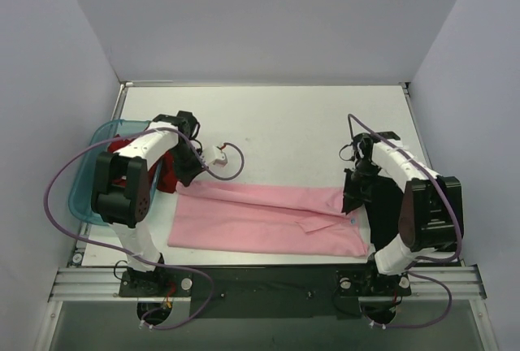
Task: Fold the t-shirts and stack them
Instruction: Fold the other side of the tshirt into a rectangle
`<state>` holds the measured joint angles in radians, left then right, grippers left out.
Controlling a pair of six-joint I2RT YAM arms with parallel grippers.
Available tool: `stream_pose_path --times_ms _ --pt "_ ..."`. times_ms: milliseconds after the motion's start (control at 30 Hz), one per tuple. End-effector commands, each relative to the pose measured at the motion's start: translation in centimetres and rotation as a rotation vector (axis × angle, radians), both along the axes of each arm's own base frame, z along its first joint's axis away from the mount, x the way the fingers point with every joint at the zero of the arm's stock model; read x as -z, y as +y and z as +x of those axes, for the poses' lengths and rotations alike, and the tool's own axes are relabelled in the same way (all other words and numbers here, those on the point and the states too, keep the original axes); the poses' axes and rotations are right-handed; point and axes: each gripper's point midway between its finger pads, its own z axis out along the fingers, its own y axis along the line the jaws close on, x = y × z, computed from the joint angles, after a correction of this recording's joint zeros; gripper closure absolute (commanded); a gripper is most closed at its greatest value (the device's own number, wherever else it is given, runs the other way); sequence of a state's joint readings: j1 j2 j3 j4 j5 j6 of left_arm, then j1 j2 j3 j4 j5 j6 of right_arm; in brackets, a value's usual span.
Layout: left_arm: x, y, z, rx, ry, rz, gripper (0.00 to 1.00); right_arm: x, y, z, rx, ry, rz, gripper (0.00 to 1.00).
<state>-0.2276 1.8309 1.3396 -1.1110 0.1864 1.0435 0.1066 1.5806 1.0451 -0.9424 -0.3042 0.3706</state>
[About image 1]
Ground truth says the black folded t shirt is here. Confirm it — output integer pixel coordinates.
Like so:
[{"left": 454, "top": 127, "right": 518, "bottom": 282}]
[{"left": 362, "top": 176, "right": 404, "bottom": 251}]

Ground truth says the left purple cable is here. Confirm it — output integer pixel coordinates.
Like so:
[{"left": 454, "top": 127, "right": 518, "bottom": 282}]
[{"left": 42, "top": 139, "right": 245, "bottom": 331}]

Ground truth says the red t shirt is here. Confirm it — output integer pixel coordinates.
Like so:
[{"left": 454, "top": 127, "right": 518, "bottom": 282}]
[{"left": 107, "top": 135, "right": 178, "bottom": 193}]

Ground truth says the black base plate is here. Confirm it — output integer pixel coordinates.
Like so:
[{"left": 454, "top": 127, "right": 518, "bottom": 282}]
[{"left": 119, "top": 264, "right": 411, "bottom": 321}]

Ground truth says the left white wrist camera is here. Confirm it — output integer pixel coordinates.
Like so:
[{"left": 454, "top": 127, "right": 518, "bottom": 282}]
[{"left": 201, "top": 145, "right": 228, "bottom": 167}]

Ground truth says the pink t shirt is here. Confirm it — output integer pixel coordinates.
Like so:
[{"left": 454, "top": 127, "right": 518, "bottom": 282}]
[{"left": 167, "top": 181, "right": 369, "bottom": 258}]

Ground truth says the teal plastic bin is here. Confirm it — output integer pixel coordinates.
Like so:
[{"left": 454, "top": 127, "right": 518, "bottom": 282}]
[{"left": 68, "top": 119, "right": 150, "bottom": 226}]

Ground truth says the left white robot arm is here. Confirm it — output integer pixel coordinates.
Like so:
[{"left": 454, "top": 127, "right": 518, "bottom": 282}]
[{"left": 91, "top": 110, "right": 204, "bottom": 296}]

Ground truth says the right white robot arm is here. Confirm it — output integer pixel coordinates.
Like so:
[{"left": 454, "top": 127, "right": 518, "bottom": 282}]
[{"left": 342, "top": 132, "right": 464, "bottom": 293}]

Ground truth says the aluminium rail frame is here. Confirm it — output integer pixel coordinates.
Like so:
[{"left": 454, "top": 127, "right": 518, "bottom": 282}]
[{"left": 49, "top": 266, "right": 487, "bottom": 302}]

